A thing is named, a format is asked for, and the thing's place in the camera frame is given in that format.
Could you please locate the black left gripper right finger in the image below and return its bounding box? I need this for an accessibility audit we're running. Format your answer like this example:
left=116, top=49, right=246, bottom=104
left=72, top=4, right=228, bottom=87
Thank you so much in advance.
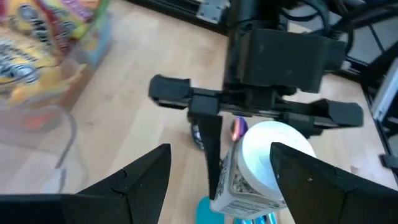
left=269, top=142, right=398, bottom=224

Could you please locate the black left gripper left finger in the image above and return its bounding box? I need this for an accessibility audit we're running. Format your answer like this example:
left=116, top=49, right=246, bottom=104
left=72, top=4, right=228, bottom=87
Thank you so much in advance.
left=63, top=143, right=172, bottom=224

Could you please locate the orange ramen packet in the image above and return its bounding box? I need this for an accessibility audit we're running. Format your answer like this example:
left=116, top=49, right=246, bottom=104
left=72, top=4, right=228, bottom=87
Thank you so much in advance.
left=18, top=105, right=65, bottom=133

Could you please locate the teal plastic spoon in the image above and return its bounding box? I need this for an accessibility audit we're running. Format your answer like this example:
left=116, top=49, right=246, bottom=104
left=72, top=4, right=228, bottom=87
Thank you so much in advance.
left=195, top=195, right=225, bottom=224

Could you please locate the green pink ramen packet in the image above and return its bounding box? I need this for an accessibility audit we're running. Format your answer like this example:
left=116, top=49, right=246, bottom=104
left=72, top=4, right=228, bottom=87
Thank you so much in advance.
left=62, top=0, right=110, bottom=41

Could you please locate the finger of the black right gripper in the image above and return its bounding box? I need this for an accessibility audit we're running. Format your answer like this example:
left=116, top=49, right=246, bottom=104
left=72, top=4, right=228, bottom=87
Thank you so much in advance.
left=197, top=114, right=223, bottom=200
left=281, top=117, right=323, bottom=140

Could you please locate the purple bowl iridescent spoon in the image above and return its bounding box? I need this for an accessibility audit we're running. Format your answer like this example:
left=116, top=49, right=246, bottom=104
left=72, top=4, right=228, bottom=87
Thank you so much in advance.
left=231, top=116, right=249, bottom=143

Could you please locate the clear plastic bin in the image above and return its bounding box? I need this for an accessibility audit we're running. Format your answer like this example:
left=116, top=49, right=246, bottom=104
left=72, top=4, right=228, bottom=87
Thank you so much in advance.
left=0, top=102, right=91, bottom=195
left=0, top=0, right=114, bottom=138

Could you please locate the yellow ramen packet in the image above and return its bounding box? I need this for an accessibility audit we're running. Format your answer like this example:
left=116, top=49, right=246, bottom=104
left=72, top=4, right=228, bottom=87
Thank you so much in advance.
left=0, top=0, right=68, bottom=103

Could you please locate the dark metal spoon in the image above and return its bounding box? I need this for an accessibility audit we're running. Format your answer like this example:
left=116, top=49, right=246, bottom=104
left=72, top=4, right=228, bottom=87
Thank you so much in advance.
left=190, top=121, right=206, bottom=151

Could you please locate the white lid spice jar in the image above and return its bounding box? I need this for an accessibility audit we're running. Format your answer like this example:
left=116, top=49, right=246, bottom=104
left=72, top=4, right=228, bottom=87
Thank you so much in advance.
left=210, top=120, right=317, bottom=220

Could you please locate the blue yellow food packet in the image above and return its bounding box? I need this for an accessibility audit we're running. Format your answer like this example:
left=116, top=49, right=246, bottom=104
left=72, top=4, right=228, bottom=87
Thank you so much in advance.
left=83, top=18, right=113, bottom=68

